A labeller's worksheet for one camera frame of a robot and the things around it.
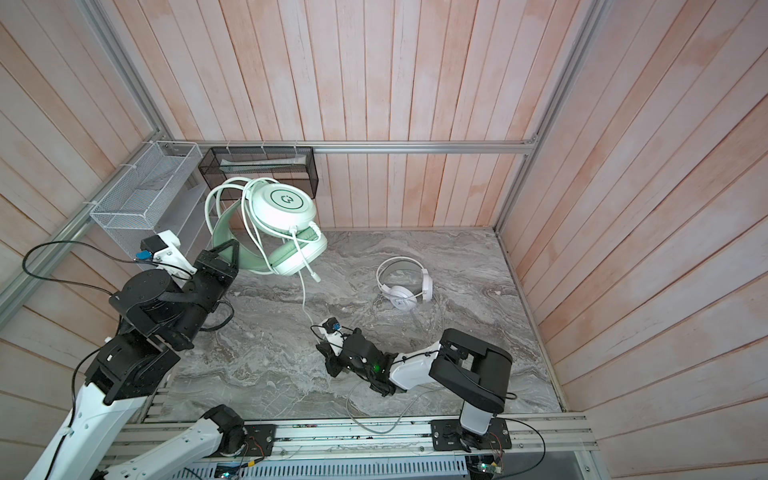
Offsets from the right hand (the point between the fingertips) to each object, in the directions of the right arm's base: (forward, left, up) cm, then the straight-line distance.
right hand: (320, 346), depth 82 cm
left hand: (+4, +9, +37) cm, 38 cm away
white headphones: (+16, -24, +1) cm, 28 cm away
